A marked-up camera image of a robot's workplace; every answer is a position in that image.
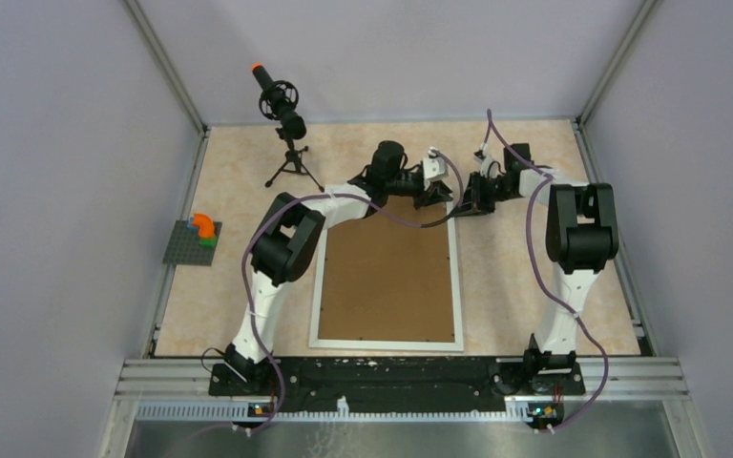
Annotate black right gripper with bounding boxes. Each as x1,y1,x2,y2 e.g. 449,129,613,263
450,173,517,219

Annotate white picture frame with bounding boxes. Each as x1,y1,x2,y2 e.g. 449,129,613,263
307,198,466,353

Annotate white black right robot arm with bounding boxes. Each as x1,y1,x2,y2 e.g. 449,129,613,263
456,143,619,393

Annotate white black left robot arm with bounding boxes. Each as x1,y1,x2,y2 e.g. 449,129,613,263
223,140,464,395

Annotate black microphone tripod stand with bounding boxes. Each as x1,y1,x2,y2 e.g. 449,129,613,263
264,128,325,192

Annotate black microphone orange tip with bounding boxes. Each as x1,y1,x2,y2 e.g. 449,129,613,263
251,63,307,140

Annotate orange curved toy block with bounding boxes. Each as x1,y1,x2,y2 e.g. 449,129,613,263
191,213,216,238

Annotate green toy block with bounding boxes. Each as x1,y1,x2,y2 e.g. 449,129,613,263
199,236,218,248

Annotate grey lego baseplate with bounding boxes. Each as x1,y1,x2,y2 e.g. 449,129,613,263
162,219,222,267

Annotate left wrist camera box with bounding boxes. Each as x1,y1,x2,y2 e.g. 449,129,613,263
421,147,449,186

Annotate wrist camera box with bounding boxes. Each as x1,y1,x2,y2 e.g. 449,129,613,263
473,149,502,179
421,147,449,186

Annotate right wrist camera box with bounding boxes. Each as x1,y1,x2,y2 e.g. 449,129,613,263
473,149,502,179

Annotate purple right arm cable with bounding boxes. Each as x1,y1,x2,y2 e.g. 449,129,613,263
485,108,611,434

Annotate brown frame backing board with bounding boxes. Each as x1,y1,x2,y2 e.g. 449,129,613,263
317,200,457,344

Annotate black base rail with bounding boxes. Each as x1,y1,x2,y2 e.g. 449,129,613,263
208,355,586,415

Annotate aluminium front rail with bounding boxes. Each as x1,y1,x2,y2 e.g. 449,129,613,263
101,356,711,457

